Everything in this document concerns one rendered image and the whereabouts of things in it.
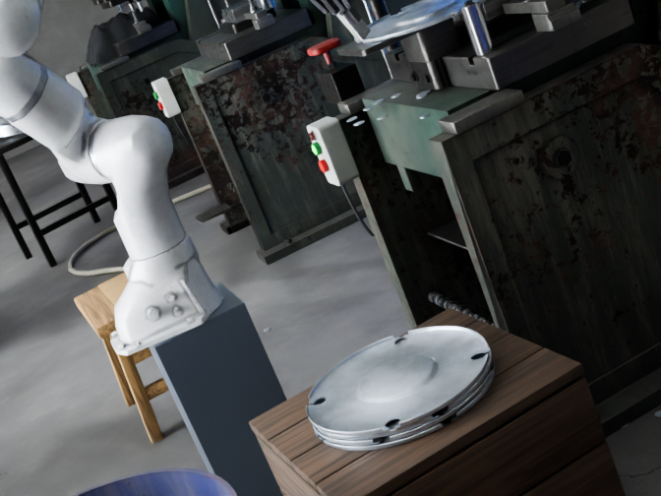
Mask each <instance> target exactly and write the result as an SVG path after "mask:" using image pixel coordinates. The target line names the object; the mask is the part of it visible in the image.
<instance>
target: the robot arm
mask: <svg viewBox="0 0 661 496"><path fill-rule="evenodd" d="M310 1H311V2H312V3H313V4H314V5H315V6H317V7H318V8H319V9H320V10H321V11H322V12H323V13H324V14H326V15H327V14H328V13H332V14H333V15H336V16H337V17H338V18H339V20H340V21H341V22H342V23H343V24H344V25H345V26H346V27H347V28H348V29H349V30H350V32H351V33H352V34H353V35H354V37H355V38H356V39H357V40H358V42H360V41H363V39H365V38H366V37H367V35H368V34H369V32H370V31H371V30H370V28H369V27H368V26H367V25H366V23H365V22H364V21H363V20H362V18H361V16H360V14H359V13H358V12H357V11H356V9H355V8H354V7H353V3H354V2H355V0H310ZM43 2H44V0H0V116H1V117H3V118H4V119H6V120H8V121H9V123H10V124H12V125H14V126H15V127H17V128H18V129H20V130H21V131H23V132H25V133H26V134H28V135H29V136H31V137H32V138H34V139H36V140H37V141H39V142H40V143H42V144H43V145H45V146H47V147H48V148H50V149H51V150H52V152H53V153H54V154H55V156H56V157H57V158H58V163H59V165H60V166H61V168H62V170H63V172H64V174H65V176H67V177H68V178H69V179H71V180H73V181H76V182H80V183H88V184H106V183H111V182H112V183H113V185H114V186H115V189H116V192H117V202H118V209H117V210H116V212H115V216H114V223H115V225H116V227H117V229H118V231H119V234H120V236H121V238H122V240H123V243H124V245H125V247H126V249H127V251H128V254H129V256H130V257H129V259H128V260H127V262H126V264H125V266H124V268H123V270H124V272H125V274H126V276H127V278H128V280H129V281H128V283H127V285H126V287H125V289H124V290H123V292H122V294H121V296H120V298H119V300H118V301H117V303H116V305H115V307H114V313H115V327H116V330H117V332H115V331H114V332H113V333H112V334H111V335H112V339H111V344H112V346H113V348H114V350H115V352H116V353H117V354H121V355H127V356H128V355H131V354H133V353H135V352H138V351H140V350H142V349H145V348H147V347H149V346H152V345H154V344H156V343H159V342H161V341H165V340H167V339H169V338H172V337H174V336H176V335H179V334H181V333H183V332H186V331H188V330H190V329H193V328H195V327H198V326H200V325H201V324H203V323H204V322H205V321H206V319H207V318H208V317H209V315H210V314H211V313H212V312H213V311H215V310H216V309H217V308H218V307H219V306H220V304H221V302H222V301H223V299H224V296H223V295H222V294H221V293H220V292H219V291H218V289H217V288H216V287H215V286H214V285H213V284H212V282H211V280H210V278H209V276H208V274H207V273H206V271H205V269H204V267H203V265H202V264H201V262H200V259H199V254H198V252H197V250H196V248H195V245H194V243H193V241H192V239H191V237H190V236H189V235H188V234H187V233H185V230H184V228H183V225H182V223H181V220H180V218H179V216H178V214H177V212H176V209H175V207H174V204H173V202H172V200H171V197H170V195H169V185H168V174H167V168H168V163H169V160H170V158H171V155H172V153H173V142H172V137H171V133H170V132H169V130H168V128H167V126H166V125H165V124H164V123H163V122H161V121H160V120H159V119H158V118H154V117H150V116H145V115H128V116H123V117H118V118H114V119H109V120H108V119H104V118H99V117H96V116H94V115H93V114H92V113H91V112H90V111H89V110H88V108H87V107H86V105H85V99H84V97H83V95H82V93H81V91H79V90H78V89H77V88H75V87H74V86H72V85H71V84H69V83H68V82H66V81H65V80H64V79H62V78H61V77H59V76H58V75H56V74H55V73H53V72H52V71H51V70H49V69H48V68H46V67H45V66H43V65H42V64H41V63H39V62H38V61H37V60H35V59H34V58H33V57H31V56H30V55H29V54H27V53H26V51H28V50H29V49H31V48H32V47H33V45H34V43H35V41H36V40H37V38H38V34H39V26H40V18H41V13H42V7H43ZM325 5H326V6H325Z"/></svg>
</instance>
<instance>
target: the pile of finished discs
mask: <svg viewBox="0 0 661 496"><path fill-rule="evenodd" d="M495 369H496V368H495V361H494V357H493V354H492V352H491V349H490V347H489V346H488V344H487V341H486V340H485V339H484V337H483V336H481V335H480V334H479V333H477V332H475V331H473V330H470V329H467V328H463V327H457V326H435V327H427V328H421V329H416V330H411V331H408V335H404V337H402V338H400V337H398V338H395V339H394V338H393V336H391V337H388V338H385V339H382V340H380V341H376V342H374V343H372V344H369V345H367V346H365V347H363V348H361V349H360V350H358V351H356V352H354V353H352V354H351V355H349V356H347V357H346V358H344V359H343V360H341V361H340V362H339V363H337V364H336V365H335V366H334V367H333V368H332V369H331V370H329V371H328V372H327V373H326V374H325V375H324V376H323V377H322V378H321V379H320V380H319V381H318V383H317V384H316V385H315V387H314V388H313V390H312V391H311V393H310V395H309V397H308V398H309V404H310V405H306V412H307V415H308V417H309V419H310V421H311V422H312V424H313V428H314V430H315V433H316V435H317V436H318V437H319V438H320V439H321V440H324V439H326V440H324V441H323V442H324V443H326V444H327V445H329V446H332V447H334V448H338V449H341V450H347V451H370V450H378V449H383V448H388V447H392V446H396V445H400V444H404V443H407V442H410V441H413V440H416V439H418V438H421V437H423V436H426V435H428V434H430V433H432V432H434V431H436V430H438V429H440V428H442V427H444V426H446V425H448V424H447V423H446V422H444V423H439V422H441V421H443V420H445V419H447V418H448V417H450V416H451V419H450V421H454V420H456V419H457V418H459V417H460V416H462V415H463V414H464V413H466V412H467V411H468V410H470V409H471V408H472V407H473V406H474V405H475V404H476V403H478V402H479V400H480V399H481V398H482V397H483V396H484V395H485V393H486V392H487V391H488V389H489V388H490V386H491V384H492V382H493V379H494V376H495Z"/></svg>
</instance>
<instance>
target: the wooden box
mask: <svg viewBox="0 0 661 496"><path fill-rule="evenodd" d="M435 326H457V327H463V328H467V329H470V330H473V331H475V332H477V333H479V334H480V335H481V336H483V337H484V339H485V340H486V341H487V344H488V346H489V347H490V349H491V352H492V354H493V357H494V361H495V368H496V369H495V376H494V379H493V382H492V384H491V386H490V388H489V389H488V391H487V392H486V393H485V395H484V396H483V397H482V398H481V399H480V400H479V402H478V403H476V404H475V405H474V406H473V407H472V408H471V409H470V410H468V411H467V412H466V413H464V414H463V415H462V416H460V417H459V418H457V419H456V420H454V421H450V419H451V416H450V417H448V418H447V419H445V420H443V421H441V422H439V423H444V422H446V423H447V424H448V425H446V426H444V427H442V428H440V429H438V430H436V431H434V432H432V433H430V434H428V435H426V436H423V437H421V438H418V439H416V440H413V441H410V442H407V443H404V444H400V445H396V446H392V447H388V448H383V449H378V450H370V451H347V450H341V449H338V448H334V447H332V446H329V445H327V444H326V443H324V442H323V441H324V440H326V439H324V440H321V439H320V438H319V437H318V436H317V435H316V433H315V430H314V428H313V424H312V422H311V421H310V419H309V417H308V415H307V412H306V405H310V404H309V398H308V397H309V395H310V393H311V391H312V390H313V388H314V387H315V385H316V384H315V385H313V386H311V387H310V388H308V389H306V390H304V391H303V392H301V393H299V394H297V395H296V396H294V397H292V398H290V399H288V400H287V401H285V402H283V403H281V404H279V405H277V406H275V407H274V408H272V409H270V410H268V411H266V412H265V413H263V414H261V415H259V416H258V417H256V418H254V419H252V420H251V421H249V424H250V426H251V428H252V430H253V431H254V432H255V435H256V437H257V439H258V441H259V443H260V446H261V448H262V450H263V452H264V454H265V456H266V459H267V461H268V463H269V465H270V469H271V471H272V473H273V475H274V477H275V480H276V482H277V484H278V485H279V486H280V490H281V493H282V495H283V496H626V495H625V492H624V489H623V486H622V483H621V480H620V478H619V475H618V472H617V470H616V467H615V464H614V461H613V458H612V455H611V452H610V449H609V446H608V443H607V442H606V441H604V440H605V439H606V437H605V434H604V431H603V428H602V425H601V422H600V419H599V416H598V413H597V410H596V407H595V404H594V401H593V398H592V396H591V393H590V390H589V388H588V385H587V382H586V379H585V377H582V376H581V375H583V374H584V370H583V367H582V364H581V363H579V362H577V361H574V360H572V359H570V358H567V357H565V356H563V355H560V354H558V353H557V352H554V351H552V350H550V349H547V348H543V347H542V346H540V345H538V344H535V343H533V342H531V341H527V340H525V339H522V338H520V337H518V336H515V335H513V334H509V333H508V332H506V331H503V330H501V329H499V328H496V327H494V326H492V325H489V324H487V323H484V322H482V321H480V320H477V319H475V318H473V317H470V316H468V315H466V314H463V313H461V312H459V311H456V310H454V309H451V308H449V309H447V310H445V311H444V312H442V313H440V314H438V315H437V316H435V317H433V318H431V319H429V320H428V321H426V322H424V323H422V324H421V325H419V326H417V327H415V328H414V329H412V330H416V329H421V328H427V327H435Z"/></svg>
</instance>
